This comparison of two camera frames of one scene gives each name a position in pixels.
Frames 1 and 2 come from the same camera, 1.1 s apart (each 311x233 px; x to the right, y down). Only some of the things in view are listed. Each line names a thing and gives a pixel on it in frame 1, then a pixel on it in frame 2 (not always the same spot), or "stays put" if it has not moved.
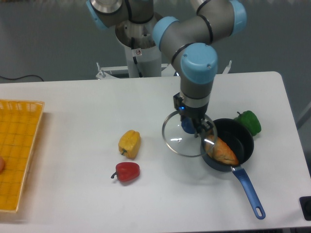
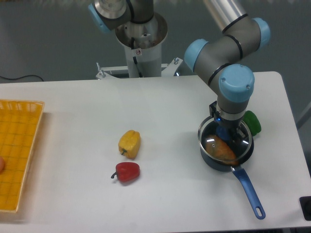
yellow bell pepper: x=129 y=143 stays put
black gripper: x=198 y=113 → x=233 y=126
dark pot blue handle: x=228 y=144 stays put
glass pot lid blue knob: x=186 y=144 → x=220 y=150
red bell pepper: x=127 y=172 stays put
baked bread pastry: x=219 y=151 stays put
